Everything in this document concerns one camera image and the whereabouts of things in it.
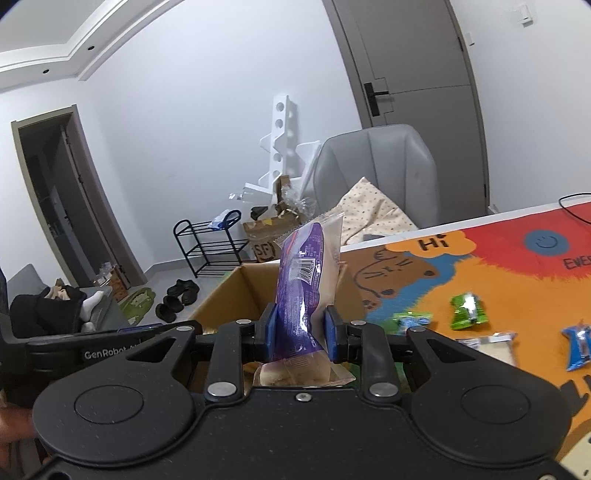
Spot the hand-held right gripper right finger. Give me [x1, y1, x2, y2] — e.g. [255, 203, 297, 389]
[323, 305, 483, 401]

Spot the blue white packet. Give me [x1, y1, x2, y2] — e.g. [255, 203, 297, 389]
[208, 210, 237, 230]

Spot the small box of goods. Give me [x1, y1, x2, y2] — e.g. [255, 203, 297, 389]
[95, 262, 130, 301]

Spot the green snack packet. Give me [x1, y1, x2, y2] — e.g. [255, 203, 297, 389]
[450, 292, 490, 332]

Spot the clear plastic wrap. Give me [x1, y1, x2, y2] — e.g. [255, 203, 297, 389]
[277, 178, 319, 217]

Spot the colourful printed table mat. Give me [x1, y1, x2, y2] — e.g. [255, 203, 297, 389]
[339, 200, 591, 480]

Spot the black cable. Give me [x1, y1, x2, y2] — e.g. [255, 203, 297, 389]
[558, 193, 591, 222]

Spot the grey door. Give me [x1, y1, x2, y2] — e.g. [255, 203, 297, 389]
[323, 0, 490, 217]

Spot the purple bread packet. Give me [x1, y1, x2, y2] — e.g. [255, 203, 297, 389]
[253, 210, 356, 388]

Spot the dark open door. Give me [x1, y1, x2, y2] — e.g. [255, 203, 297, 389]
[11, 105, 148, 289]

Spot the brown printed cardboard box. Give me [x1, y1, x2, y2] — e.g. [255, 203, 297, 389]
[242, 217, 296, 265]

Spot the black shoe rack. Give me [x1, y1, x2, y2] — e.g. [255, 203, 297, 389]
[174, 210, 247, 278]

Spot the blue snack packet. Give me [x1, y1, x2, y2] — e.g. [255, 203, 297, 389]
[561, 323, 591, 373]

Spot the grey chair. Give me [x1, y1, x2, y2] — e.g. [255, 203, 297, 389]
[313, 124, 439, 245]

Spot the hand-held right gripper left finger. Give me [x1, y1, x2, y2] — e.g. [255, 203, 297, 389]
[122, 305, 279, 401]

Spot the black door handle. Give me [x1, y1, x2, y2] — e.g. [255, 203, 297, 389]
[363, 82, 391, 117]

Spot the blue-green snack packet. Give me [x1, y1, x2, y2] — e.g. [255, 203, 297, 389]
[392, 311, 435, 335]

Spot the white snack packet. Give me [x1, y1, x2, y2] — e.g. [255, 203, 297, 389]
[455, 331, 519, 367]

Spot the white rack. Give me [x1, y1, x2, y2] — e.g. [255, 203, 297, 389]
[244, 93, 324, 204]

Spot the dotted cream cushion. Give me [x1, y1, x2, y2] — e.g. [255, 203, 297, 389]
[338, 178, 419, 245]

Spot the grey sofa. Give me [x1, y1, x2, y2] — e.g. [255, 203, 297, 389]
[0, 263, 125, 337]

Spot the person's left hand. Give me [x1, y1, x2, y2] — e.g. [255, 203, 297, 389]
[0, 407, 37, 444]

